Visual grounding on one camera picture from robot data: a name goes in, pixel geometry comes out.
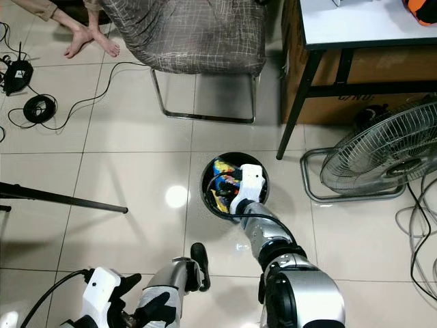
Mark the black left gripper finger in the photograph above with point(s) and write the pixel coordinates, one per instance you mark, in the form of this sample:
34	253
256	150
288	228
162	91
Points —
154	311
126	287

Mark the blue yellow snack bag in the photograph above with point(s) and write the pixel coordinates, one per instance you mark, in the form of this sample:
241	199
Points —
222	168

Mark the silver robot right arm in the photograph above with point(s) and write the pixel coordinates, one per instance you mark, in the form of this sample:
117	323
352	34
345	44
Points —
307	294

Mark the round black rubbish bin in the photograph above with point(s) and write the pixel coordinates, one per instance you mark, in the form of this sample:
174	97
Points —
206	181

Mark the yellow snack wrapper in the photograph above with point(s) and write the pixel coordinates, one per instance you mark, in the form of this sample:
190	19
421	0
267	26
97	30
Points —
216	201

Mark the silver robot left leg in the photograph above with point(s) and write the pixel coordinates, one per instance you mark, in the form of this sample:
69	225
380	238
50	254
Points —
171	277

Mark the brown cardboard box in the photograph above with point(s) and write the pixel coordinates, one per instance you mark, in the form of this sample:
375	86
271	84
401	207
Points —
297	82

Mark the grey fabric chair metal legs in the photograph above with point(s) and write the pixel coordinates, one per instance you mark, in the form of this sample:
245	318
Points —
191	34

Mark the metal floor fan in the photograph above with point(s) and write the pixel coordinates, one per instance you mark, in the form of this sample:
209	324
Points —
382	150

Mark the person bare feet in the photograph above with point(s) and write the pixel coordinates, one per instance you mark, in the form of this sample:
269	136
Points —
85	37

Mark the black router with antennas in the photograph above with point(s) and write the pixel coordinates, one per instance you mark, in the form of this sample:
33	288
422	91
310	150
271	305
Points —
17	74

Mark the orange black item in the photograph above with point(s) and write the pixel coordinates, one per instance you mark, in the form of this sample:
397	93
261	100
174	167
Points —
422	10

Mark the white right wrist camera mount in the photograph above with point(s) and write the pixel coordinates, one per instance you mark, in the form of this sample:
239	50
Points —
251	184

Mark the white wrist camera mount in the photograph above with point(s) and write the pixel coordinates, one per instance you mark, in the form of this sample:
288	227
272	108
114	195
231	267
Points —
101	297
251	184

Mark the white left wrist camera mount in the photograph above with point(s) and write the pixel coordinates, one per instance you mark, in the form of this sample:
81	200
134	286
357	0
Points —
101	297

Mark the white table black frame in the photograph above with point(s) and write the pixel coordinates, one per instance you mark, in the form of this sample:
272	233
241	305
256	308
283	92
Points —
362	24

